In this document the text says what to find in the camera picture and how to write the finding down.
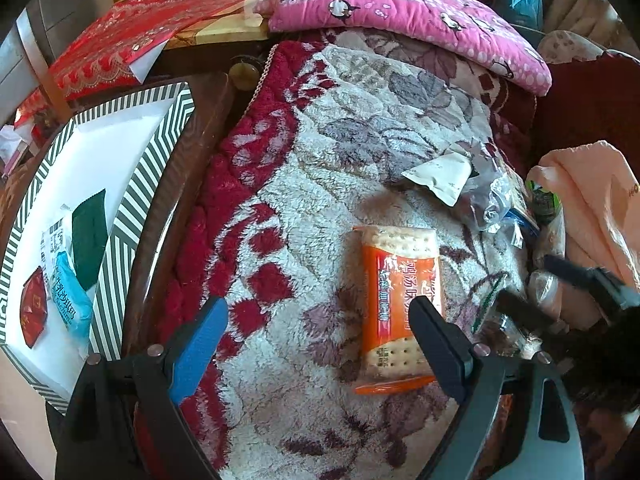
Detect dark green snack packet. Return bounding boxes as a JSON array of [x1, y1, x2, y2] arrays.
[[71, 189, 112, 292]]

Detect cream snack packet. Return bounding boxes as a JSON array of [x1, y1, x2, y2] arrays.
[[401, 152, 473, 207]]

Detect green yellow snack packet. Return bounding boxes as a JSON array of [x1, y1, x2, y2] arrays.
[[525, 167, 563, 226]]

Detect round wooden knob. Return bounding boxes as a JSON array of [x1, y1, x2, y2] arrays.
[[230, 57, 263, 91]]

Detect cream patterned cloth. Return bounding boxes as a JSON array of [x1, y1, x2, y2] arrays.
[[540, 30, 606, 63]]

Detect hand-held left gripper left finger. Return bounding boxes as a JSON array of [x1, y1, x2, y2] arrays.
[[55, 296, 230, 480]]

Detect orange cracker packet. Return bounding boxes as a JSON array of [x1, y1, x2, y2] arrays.
[[351, 225, 447, 395]]

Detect red snack packet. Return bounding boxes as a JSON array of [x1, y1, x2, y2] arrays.
[[20, 266, 48, 348]]

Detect white printed snack packet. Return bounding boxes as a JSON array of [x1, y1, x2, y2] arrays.
[[41, 205, 73, 281]]

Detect pink penguin pillow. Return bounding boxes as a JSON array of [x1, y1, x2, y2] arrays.
[[252, 0, 551, 96]]

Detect floral fleece blanket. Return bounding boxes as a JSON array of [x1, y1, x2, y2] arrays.
[[165, 27, 546, 480]]

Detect wooden chair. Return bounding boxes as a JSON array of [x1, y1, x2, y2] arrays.
[[15, 0, 76, 121]]

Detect dark red cloth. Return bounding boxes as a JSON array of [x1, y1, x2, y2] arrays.
[[530, 50, 640, 166]]

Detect blue snack packet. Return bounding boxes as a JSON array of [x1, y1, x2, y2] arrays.
[[50, 251, 95, 356]]

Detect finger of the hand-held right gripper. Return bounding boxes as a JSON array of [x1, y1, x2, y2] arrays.
[[492, 289, 572, 342], [542, 254, 640, 312]]

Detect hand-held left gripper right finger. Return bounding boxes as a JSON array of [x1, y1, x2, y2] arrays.
[[407, 295, 586, 480]]

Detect folded beige blanket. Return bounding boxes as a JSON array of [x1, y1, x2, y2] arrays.
[[545, 0, 618, 36]]

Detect red embroidered tablecloth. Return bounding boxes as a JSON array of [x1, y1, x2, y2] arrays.
[[47, 0, 278, 103]]

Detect peach cloth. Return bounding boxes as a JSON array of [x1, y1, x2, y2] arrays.
[[539, 140, 640, 331]]

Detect light wooden table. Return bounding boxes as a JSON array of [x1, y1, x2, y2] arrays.
[[162, 0, 273, 51]]

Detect teal cloth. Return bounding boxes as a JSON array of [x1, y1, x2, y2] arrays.
[[505, 0, 543, 31]]

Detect white striped-rim tray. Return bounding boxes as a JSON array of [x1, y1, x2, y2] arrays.
[[0, 82, 196, 416]]

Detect crumpled clear plastic bag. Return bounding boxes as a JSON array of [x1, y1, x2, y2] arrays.
[[457, 142, 538, 248]]

